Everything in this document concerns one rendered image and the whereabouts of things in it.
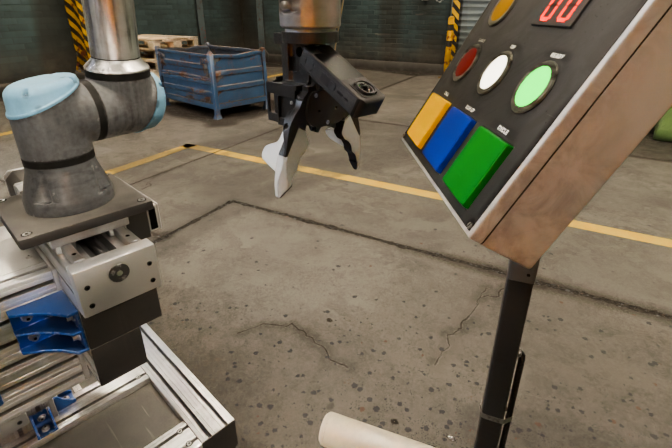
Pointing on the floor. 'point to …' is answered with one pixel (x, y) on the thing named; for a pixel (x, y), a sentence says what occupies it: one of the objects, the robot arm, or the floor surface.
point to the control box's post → (505, 350)
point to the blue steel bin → (213, 76)
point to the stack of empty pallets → (161, 47)
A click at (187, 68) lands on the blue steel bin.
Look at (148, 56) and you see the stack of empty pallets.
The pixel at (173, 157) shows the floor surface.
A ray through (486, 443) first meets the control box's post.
